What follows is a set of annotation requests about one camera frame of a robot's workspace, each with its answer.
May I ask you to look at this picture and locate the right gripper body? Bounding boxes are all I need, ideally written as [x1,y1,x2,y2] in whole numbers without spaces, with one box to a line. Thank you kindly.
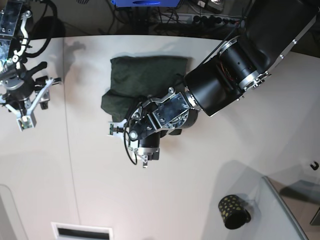
[0,76,62,117]

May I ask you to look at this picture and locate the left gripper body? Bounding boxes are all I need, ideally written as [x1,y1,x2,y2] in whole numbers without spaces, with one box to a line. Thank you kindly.
[113,119,160,168]

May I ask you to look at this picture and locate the dark green t-shirt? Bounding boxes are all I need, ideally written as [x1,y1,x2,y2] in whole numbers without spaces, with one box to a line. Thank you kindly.
[101,55,188,122]

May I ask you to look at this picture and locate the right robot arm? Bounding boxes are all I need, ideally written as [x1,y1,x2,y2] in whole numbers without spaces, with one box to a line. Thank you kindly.
[0,0,62,118]

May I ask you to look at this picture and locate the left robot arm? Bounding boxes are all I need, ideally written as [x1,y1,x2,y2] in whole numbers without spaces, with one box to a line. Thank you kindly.
[110,0,320,168]

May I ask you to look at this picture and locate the black round stool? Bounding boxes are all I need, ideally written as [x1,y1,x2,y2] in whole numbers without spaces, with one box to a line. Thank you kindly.
[30,16,66,40]

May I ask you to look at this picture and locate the black mug with gold dots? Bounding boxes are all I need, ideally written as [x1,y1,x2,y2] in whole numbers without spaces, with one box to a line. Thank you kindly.
[218,194,252,230]

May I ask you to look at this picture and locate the white slotted plate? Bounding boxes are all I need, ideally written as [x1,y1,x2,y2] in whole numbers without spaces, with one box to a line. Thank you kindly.
[51,222,115,240]

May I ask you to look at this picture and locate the white power strip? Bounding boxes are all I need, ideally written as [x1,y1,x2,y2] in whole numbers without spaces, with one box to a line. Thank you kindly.
[156,12,241,27]

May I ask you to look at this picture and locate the blue box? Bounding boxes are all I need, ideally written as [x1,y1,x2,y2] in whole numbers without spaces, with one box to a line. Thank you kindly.
[111,0,180,8]

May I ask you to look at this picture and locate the grey tray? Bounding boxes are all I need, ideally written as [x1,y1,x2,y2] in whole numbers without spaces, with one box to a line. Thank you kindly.
[267,176,320,240]

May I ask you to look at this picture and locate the small black hook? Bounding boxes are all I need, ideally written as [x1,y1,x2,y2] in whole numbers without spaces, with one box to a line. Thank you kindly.
[310,161,320,171]

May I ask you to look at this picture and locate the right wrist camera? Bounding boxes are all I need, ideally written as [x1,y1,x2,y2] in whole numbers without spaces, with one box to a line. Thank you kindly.
[16,113,37,132]

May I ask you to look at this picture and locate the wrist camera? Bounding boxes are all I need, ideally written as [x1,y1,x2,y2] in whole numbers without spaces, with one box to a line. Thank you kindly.
[16,113,37,132]
[108,122,119,137]

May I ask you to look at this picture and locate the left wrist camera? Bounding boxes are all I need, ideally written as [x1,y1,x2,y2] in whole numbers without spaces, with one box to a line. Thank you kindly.
[108,122,119,137]

